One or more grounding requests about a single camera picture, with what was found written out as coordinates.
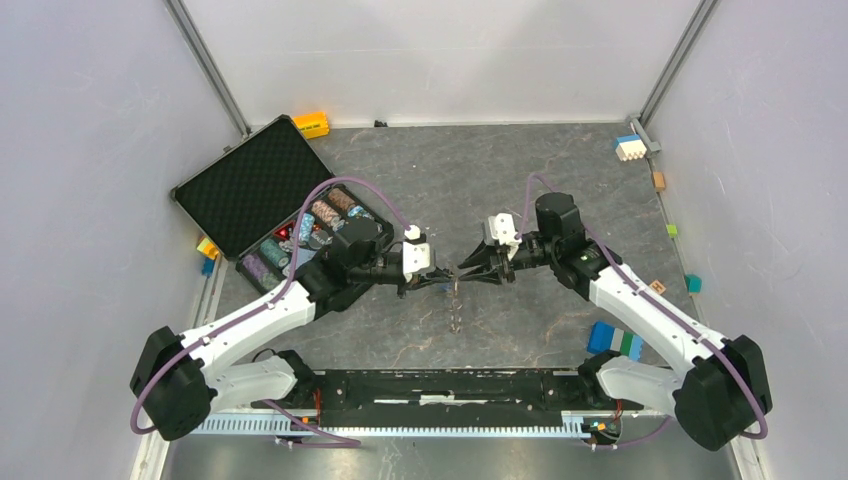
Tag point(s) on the blue green white block stack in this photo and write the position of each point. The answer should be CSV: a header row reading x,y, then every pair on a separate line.
x,y
604,337

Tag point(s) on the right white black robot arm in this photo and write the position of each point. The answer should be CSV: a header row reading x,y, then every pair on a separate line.
x,y
715,387

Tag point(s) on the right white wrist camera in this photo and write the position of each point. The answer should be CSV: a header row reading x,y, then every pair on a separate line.
x,y
500,232

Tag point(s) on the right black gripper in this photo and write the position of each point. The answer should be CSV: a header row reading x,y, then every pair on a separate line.
x,y
493,266

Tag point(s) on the blue white toy block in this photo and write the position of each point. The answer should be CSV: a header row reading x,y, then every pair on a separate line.
x,y
630,147

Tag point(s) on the large metal keyring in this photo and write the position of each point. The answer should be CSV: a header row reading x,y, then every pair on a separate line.
x,y
455,306

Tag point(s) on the yellow orange blue block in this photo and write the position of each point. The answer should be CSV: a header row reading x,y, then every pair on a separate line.
x,y
210,253

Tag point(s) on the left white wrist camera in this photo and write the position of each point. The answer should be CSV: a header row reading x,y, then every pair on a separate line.
x,y
417,259

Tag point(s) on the small teal cube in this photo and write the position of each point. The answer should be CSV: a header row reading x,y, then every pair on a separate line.
x,y
693,283

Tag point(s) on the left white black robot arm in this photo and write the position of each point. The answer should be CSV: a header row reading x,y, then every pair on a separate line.
x,y
180,379

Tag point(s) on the wooden letter cube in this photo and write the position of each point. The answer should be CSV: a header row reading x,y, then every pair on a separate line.
x,y
658,287

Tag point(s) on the black poker chip case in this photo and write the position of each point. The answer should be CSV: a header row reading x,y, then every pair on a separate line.
x,y
247,202

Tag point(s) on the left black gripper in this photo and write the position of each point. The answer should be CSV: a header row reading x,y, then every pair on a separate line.
x,y
420,280

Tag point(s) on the orange toy block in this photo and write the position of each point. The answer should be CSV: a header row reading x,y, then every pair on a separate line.
x,y
312,125

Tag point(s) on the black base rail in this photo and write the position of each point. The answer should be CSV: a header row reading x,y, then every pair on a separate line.
x,y
456,398

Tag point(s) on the small brown wooden block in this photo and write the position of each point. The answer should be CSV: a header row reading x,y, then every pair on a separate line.
x,y
659,182

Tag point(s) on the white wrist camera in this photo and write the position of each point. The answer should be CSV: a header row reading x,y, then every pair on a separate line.
x,y
417,259
500,232

